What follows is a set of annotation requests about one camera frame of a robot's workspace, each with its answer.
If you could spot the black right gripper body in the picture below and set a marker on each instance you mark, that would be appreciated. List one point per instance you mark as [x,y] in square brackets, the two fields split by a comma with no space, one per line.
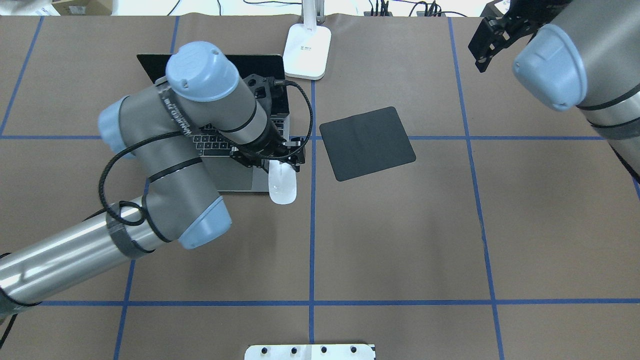
[520,26]

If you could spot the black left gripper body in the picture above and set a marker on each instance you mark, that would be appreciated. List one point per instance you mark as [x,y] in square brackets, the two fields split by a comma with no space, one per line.
[261,143]

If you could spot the white computer mouse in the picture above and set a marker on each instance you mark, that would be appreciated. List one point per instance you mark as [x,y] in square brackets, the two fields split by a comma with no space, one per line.
[282,182]

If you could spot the grey laptop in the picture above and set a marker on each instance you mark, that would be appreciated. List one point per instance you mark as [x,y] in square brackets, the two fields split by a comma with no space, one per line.
[209,88]

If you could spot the black mouse pad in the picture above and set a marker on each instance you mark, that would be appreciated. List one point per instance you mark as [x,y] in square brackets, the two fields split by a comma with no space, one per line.
[366,143]

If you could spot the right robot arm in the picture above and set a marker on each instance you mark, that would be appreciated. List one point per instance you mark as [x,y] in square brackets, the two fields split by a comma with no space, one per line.
[582,54]

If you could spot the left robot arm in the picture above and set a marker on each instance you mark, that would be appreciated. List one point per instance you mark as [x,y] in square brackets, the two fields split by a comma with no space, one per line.
[157,189]

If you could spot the white desk lamp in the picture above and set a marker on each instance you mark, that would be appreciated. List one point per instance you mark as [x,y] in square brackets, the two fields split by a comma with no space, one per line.
[307,46]

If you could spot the cardboard box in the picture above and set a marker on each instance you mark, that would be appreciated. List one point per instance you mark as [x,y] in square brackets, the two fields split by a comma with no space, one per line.
[84,7]

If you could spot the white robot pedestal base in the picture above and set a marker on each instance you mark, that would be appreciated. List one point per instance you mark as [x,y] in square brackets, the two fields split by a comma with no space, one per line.
[336,351]

